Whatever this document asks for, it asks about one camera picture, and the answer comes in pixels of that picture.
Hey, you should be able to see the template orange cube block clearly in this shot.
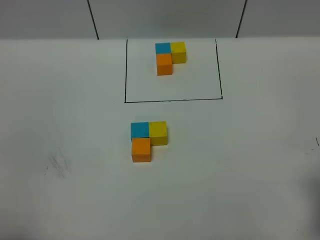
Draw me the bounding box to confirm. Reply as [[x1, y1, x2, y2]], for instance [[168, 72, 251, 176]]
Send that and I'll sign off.
[[156, 53, 173, 76]]

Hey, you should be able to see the template blue cube block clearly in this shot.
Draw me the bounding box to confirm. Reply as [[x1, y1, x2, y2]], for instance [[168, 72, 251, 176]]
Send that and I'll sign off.
[[155, 42, 171, 55]]

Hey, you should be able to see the template yellow cube block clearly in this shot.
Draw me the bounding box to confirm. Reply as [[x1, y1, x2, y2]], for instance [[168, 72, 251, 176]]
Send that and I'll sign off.
[[170, 41, 187, 64]]

